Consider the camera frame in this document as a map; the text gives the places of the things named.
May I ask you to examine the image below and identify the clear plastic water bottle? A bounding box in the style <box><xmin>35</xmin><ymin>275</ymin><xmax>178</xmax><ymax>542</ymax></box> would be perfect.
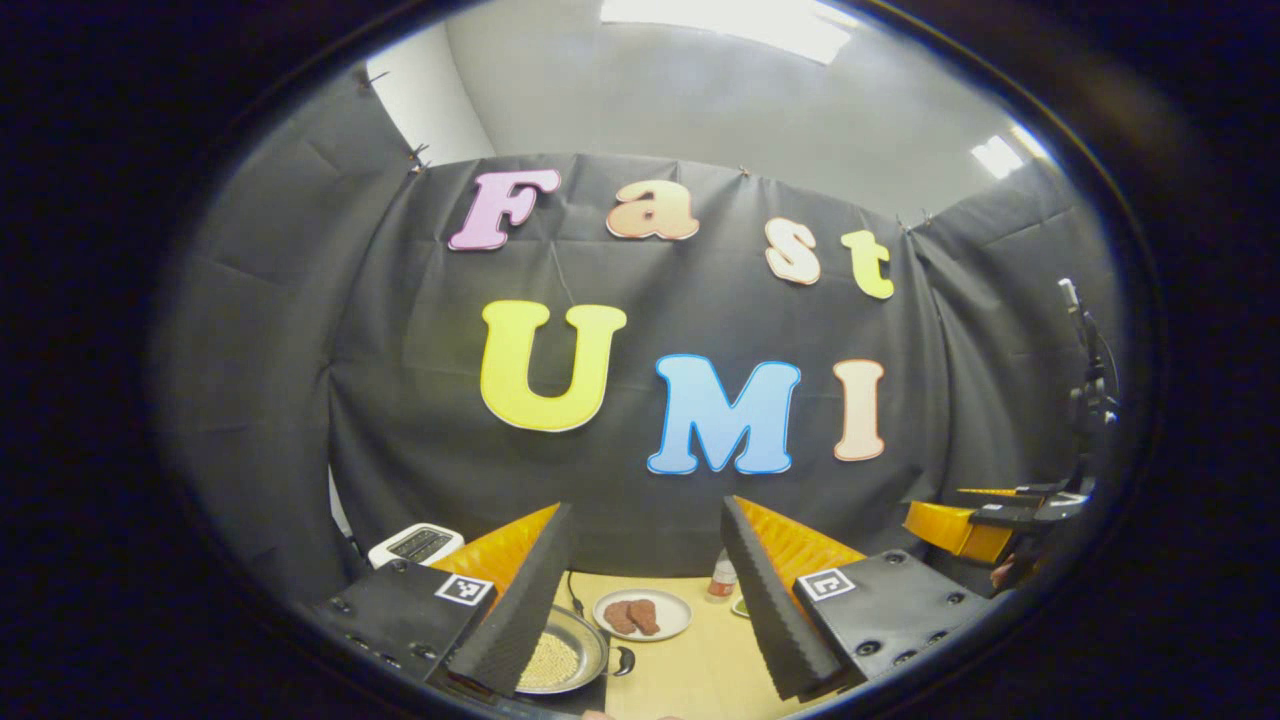
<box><xmin>706</xmin><ymin>549</ymin><xmax>741</xmax><ymax>603</ymax></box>

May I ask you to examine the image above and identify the white round plate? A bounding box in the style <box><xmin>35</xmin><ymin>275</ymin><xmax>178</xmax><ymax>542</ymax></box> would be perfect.
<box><xmin>593</xmin><ymin>588</ymin><xmax>693</xmax><ymax>642</ymax></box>

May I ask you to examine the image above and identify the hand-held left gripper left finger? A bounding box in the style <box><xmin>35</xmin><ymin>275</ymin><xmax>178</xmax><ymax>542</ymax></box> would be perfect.
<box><xmin>310</xmin><ymin>502</ymin><xmax>574</xmax><ymax>698</ymax></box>

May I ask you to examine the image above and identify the stainless steel pot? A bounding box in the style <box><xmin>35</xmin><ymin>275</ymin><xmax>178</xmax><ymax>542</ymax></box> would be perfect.
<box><xmin>515</xmin><ymin>603</ymin><xmax>636</xmax><ymax>696</ymax></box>

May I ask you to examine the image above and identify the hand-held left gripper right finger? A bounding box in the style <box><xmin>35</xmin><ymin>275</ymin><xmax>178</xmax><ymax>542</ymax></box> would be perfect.
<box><xmin>720</xmin><ymin>495</ymin><xmax>996</xmax><ymax>701</ymax></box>

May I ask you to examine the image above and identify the heap of yellow soybeans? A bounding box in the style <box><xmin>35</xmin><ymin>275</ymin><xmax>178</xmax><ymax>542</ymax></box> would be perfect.
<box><xmin>517</xmin><ymin>632</ymin><xmax>581</xmax><ymax>691</ymax></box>

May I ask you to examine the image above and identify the white toaster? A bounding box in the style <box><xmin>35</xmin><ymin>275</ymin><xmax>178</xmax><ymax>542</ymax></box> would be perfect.
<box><xmin>368</xmin><ymin>523</ymin><xmax>465</xmax><ymax>569</ymax></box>

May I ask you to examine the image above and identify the small ceiling light panel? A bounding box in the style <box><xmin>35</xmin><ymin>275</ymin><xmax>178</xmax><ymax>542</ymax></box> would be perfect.
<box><xmin>970</xmin><ymin>135</ymin><xmax>1051</xmax><ymax>181</ymax></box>

